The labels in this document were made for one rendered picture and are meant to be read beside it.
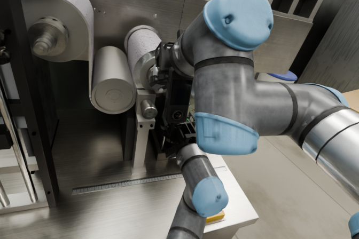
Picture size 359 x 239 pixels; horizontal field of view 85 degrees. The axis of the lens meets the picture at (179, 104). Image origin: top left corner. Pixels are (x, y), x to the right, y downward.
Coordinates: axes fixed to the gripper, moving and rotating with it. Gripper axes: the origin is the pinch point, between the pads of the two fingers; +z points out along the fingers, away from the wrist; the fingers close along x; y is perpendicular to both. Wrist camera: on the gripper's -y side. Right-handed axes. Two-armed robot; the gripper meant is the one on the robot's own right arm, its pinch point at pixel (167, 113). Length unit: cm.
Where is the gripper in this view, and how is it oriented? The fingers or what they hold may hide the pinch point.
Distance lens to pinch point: 68.3
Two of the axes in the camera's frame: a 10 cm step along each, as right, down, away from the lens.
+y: 2.0, -8.3, -5.2
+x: -9.3, 0.1, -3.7
